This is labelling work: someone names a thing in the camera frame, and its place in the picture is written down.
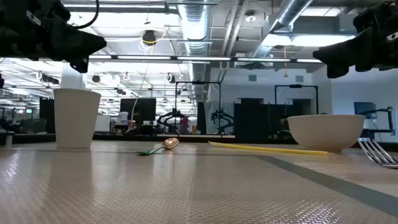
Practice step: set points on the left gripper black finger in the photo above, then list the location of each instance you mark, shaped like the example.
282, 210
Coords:
79, 64
84, 40

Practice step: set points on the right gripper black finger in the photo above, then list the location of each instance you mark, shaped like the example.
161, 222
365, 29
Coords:
334, 70
342, 51

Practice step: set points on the white ribbed cup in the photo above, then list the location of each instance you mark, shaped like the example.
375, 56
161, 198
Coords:
76, 118

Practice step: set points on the white bowl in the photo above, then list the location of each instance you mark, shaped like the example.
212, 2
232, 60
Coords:
326, 132

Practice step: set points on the black background robot arm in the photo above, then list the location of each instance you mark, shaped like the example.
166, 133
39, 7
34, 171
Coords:
221, 115
174, 114

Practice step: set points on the black standing panel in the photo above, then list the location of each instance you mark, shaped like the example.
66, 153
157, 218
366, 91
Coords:
46, 115

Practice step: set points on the black ceiling device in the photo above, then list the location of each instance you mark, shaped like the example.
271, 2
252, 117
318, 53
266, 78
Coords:
149, 36

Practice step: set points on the white bucket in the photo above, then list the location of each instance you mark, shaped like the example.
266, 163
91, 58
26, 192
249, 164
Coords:
123, 118

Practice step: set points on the black background monitor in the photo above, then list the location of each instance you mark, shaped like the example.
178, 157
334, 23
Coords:
138, 112

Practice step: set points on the long ceiling light strip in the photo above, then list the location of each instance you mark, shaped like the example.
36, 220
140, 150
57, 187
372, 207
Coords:
202, 58

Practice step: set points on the translucent mat dark border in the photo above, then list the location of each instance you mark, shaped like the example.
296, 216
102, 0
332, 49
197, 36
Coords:
155, 193

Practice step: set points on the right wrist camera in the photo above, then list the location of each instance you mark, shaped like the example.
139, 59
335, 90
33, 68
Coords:
373, 15

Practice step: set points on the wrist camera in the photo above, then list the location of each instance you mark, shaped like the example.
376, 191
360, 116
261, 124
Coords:
56, 6
373, 15

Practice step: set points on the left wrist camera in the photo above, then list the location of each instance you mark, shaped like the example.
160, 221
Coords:
56, 6

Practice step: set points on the black background rig frame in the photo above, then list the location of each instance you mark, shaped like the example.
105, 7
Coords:
199, 82
295, 86

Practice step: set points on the small wall monitor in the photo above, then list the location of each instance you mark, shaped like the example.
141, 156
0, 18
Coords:
365, 110

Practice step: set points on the silver ventilation duct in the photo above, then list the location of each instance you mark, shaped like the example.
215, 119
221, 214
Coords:
194, 21
289, 12

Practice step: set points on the black partition wall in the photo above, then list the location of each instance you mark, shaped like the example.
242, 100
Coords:
258, 121

